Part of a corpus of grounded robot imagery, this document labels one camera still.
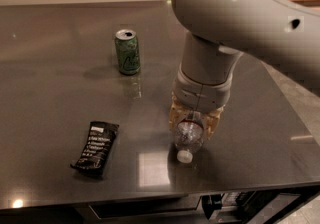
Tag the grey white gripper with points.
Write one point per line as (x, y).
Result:
(201, 96)

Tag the clear plastic water bottle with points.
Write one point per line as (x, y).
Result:
(188, 137)

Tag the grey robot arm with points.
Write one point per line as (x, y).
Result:
(281, 33)

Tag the green soda can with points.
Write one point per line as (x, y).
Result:
(127, 50)

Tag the black snack bar wrapper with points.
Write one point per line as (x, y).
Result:
(100, 139)

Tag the black equipment under table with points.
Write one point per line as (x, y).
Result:
(255, 207)

